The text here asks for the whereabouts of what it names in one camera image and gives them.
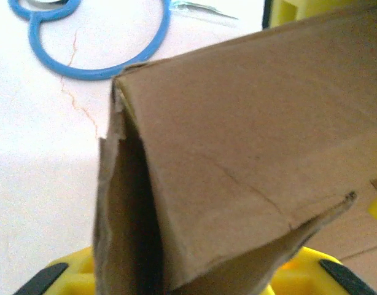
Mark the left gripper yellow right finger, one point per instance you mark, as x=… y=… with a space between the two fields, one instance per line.
x=308 y=276

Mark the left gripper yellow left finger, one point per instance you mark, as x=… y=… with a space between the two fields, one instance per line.
x=75 y=276

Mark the brown cardboard mailer box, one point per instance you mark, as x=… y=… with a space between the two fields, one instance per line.
x=237 y=138

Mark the small clear plastic packet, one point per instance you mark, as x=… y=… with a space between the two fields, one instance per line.
x=200 y=7

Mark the blue stethoscope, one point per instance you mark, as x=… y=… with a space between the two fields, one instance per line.
x=84 y=73

